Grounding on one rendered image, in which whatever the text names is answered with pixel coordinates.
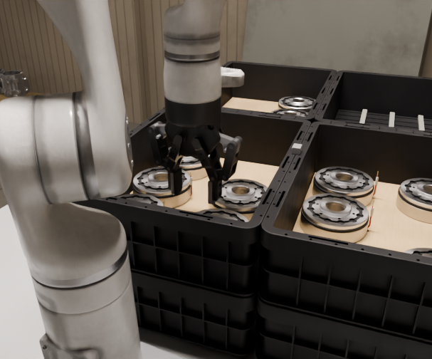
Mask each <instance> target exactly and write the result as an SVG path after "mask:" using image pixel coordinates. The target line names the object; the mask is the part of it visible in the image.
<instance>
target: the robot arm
mask: <svg viewBox="0 0 432 359"><path fill-rule="evenodd" d="M37 2H38V3H39V4H40V5H41V6H42V8H43V9H44V11H45V12H46V13H47V14H48V16H49V18H50V19H51V21H52V22H53V23H54V25H55V26H56V28H57V29H58V31H59V32H60V34H61V36H62V37H63V39H64V40H65V42H66V43H67V45H68V47H69V49H70V51H71V53H72V54H73V57H74V59H75V61H76V63H77V65H78V67H79V70H80V73H81V76H82V78H83V83H84V90H83V91H78V92H76V93H75V92H69V93H51V94H43V95H27V96H19V97H12V98H6V99H3V100H1V101H0V183H1V187H2V189H3V192H4V195H5V198H6V201H7V204H8V206H9V209H10V212H11V216H12V218H13V221H14V224H15V227H16V230H17V234H18V236H19V241H20V244H21V248H22V251H23V254H24V256H25V257H26V260H27V263H28V268H29V271H30V274H31V278H32V282H33V287H34V290H35V292H36V298H37V301H38V306H39V309H40V312H41V317H42V320H43V324H44V328H45V331H46V333H45V334H44V335H43V336H42V337H41V339H40V340H39V343H40V346H41V350H42V354H43V358H44V359H142V350H141V344H140V339H139V328H138V323H137V313H136V307H135V297H134V291H133V286H132V276H131V269H130V259H129V253H128V248H127V237H126V233H125V229H124V227H123V225H122V223H121V222H120V221H119V220H118V219H117V218H116V217H114V216H113V215H111V214H110V213H108V212H105V211H103V210H100V209H95V208H91V207H85V206H82V205H79V204H74V203H72V202H78V201H84V200H89V199H100V198H106V197H114V196H117V195H121V194H123V193H125V192H126V191H127V189H128V188H129V186H130V183H131V180H132V167H133V164H134V163H133V160H132V145H131V139H130V130H129V123H128V117H127V113H126V108H125V101H124V96H123V92H122V84H121V80H120V72H119V67H118V63H117V55H116V50H115V42H114V38H113V34H112V26H111V20H110V12H109V6H108V0H37ZM225 4H226V0H184V3H183V4H178V5H175V6H171V7H170V8H168V9H167V10H166V11H165V14H164V19H163V31H164V104H165V116H166V119H167V123H166V124H162V122H160V121H158V122H156V123H155V124H153V125H151V126H149V127H148V128H147V133H148V136H149V141H150V145H151V149H152V154H153V157H154V162H155V164H156V165H157V166H160V165H161V166H163V167H165V168H166V171H167V172H168V187H169V190H171V193H172V194H173V195H178V193H180V191H182V170H181V167H179V166H180V164H181V161H182V160H183V157H184V156H185V157H188V156H191V157H194V158H196V159H199V160H200V163H201V166H202V167H203V168H205V170H206V173H207V175H208V177H209V181H208V203H209V204H215V203H216V202H217V201H218V200H219V198H220V197H221V195H222V180H223V181H228V180H229V179H230V178H231V176H232V175H233V174H234V173H235V172H236V168H237V164H238V159H239V155H240V152H241V147H242V144H243V139H242V138H241V137H239V136H237V137H235V138H232V137H229V136H227V135H224V134H223V130H222V129H221V88H227V87H241V86H242V85H244V72H243V71H242V70H240V69H235V68H224V67H221V61H220V22H221V17H222V14H223V10H224V6H225ZM167 135H168V137H169V139H170V140H171V141H172V143H173V144H172V148H171V150H170V151H169V148H168V144H167V139H166V136H167ZM219 143H221V144H222V145H223V152H224V153H226V155H225V158H224V162H223V167H222V165H221V162H220V158H221V157H220V154H219V152H218V148H217V145H218V144H219ZM208 155H210V156H208Z"/></svg>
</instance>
